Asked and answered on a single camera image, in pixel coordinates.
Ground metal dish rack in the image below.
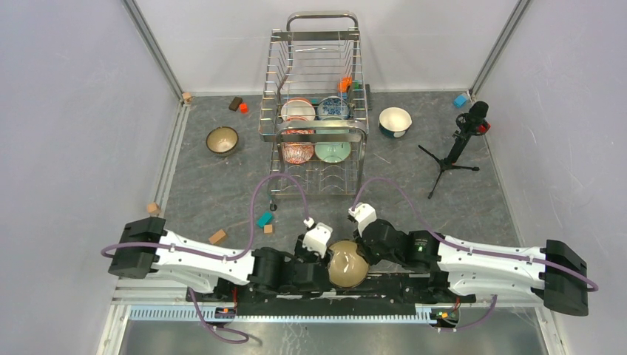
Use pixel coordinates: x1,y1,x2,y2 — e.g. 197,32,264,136
259,10,369,211

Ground black patterned bowl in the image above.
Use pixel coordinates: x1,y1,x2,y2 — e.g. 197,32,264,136
206,126,240,156

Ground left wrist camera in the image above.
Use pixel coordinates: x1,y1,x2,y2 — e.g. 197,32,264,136
302,217,333,257

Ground tan wooden block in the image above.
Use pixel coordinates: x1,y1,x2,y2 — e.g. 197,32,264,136
209,229,228,246

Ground teal and white bowl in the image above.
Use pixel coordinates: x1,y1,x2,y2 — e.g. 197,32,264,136
378,107,413,138

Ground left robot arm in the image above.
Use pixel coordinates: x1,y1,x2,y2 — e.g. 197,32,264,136
101,217,333,302

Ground light wooden cube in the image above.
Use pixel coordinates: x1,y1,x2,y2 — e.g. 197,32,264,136
146,202,161,216

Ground black microphone on tripod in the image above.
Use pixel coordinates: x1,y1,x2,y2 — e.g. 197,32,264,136
418,101,491,199

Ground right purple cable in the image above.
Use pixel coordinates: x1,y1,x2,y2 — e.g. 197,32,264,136
351,177,600,333

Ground teal block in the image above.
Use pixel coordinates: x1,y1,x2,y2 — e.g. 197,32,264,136
256,212,274,229

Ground orange toy piece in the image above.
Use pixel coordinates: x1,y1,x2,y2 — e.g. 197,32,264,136
338,76,353,94

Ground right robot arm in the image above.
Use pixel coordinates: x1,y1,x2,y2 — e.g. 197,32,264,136
353,219,589,317

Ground blue floral bowl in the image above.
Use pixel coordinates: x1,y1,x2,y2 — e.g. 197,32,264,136
316,96,350,121

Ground pink speckled bowl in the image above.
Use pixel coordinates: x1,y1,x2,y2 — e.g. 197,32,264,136
328,240,369,288

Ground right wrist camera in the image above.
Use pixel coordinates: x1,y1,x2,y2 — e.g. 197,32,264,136
348,203,377,236

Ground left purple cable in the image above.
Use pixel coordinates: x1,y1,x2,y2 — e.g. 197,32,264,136
100,172,314,344

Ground brown block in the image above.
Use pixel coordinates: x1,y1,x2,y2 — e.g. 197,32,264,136
228,96,243,112

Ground red patterned bowl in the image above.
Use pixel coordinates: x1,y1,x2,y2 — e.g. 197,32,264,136
282,116,314,164

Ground purple cable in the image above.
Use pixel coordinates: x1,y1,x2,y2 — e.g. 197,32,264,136
351,177,600,333
100,172,314,344

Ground blue block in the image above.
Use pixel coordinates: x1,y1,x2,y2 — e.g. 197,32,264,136
453,93,470,108

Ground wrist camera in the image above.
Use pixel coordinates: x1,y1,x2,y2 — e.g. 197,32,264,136
302,217,333,257
348,203,377,236

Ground pale green bowl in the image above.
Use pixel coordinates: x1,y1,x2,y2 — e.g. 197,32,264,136
314,116,351,163

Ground white bowl orange rim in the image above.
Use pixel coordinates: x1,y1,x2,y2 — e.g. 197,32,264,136
280,98,316,121

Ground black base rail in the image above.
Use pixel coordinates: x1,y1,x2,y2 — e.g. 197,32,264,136
186,272,477,317

